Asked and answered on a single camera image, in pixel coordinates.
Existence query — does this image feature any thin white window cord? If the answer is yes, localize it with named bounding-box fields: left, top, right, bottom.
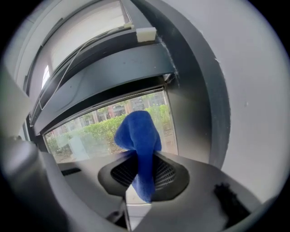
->
left=57, top=24, right=137, bottom=92

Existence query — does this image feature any white window sill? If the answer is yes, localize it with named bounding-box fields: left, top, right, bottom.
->
left=126, top=203, right=152, bottom=219

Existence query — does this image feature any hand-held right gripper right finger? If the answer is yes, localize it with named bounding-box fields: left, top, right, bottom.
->
left=135, top=150, right=261, bottom=232

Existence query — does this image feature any clear window glass pane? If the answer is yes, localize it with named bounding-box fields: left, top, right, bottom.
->
left=43, top=89, right=179, bottom=164

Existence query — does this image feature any white window sensor box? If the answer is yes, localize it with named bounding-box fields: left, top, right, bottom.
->
left=136, top=27, right=157, bottom=43

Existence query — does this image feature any black window frame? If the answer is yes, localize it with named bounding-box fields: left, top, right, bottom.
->
left=22, top=0, right=232, bottom=170

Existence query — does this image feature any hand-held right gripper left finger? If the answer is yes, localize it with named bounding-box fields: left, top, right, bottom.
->
left=56, top=150, right=139, bottom=218

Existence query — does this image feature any blue cloth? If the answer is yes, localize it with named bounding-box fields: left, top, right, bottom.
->
left=114, top=110, right=163, bottom=204

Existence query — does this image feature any frosted awning window sash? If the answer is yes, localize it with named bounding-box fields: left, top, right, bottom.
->
left=27, top=0, right=179, bottom=136

